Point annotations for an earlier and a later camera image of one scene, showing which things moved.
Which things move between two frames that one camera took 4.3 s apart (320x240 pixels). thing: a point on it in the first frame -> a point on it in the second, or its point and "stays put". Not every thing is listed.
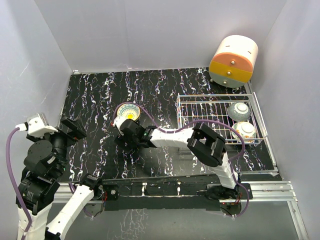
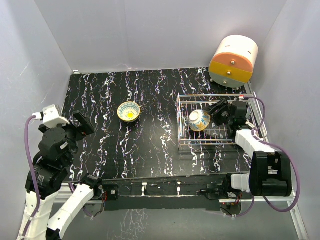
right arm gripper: x=122 y=139 -> x=215 y=116
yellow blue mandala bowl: x=129 y=111 stays put
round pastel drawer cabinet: x=231 y=65 stays put
